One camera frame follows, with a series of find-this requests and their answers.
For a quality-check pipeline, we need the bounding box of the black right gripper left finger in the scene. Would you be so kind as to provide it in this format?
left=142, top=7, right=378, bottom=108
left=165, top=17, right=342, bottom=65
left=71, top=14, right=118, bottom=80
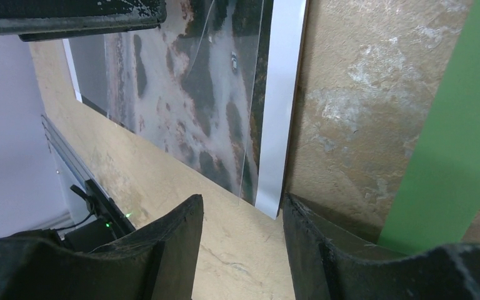
left=0, top=194, right=204, bottom=299

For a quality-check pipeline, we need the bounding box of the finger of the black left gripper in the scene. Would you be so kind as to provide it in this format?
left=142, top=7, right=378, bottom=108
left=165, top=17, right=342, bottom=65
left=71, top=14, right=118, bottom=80
left=0, top=0, right=167, bottom=42

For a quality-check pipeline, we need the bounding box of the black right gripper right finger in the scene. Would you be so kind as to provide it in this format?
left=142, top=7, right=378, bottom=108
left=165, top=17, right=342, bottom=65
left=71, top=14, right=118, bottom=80
left=282, top=194, right=480, bottom=299

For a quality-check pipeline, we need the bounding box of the green wooden picture frame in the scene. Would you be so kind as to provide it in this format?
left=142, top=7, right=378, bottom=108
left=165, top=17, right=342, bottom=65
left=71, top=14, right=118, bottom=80
left=378, top=1, right=480, bottom=254

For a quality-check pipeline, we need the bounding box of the black and white photo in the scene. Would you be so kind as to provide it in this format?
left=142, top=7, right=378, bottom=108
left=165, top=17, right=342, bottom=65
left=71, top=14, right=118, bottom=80
left=62, top=1, right=308, bottom=218

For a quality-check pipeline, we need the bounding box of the aluminium front rail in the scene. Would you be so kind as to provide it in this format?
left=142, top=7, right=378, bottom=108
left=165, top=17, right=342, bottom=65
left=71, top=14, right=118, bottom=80
left=41, top=115, right=113, bottom=233

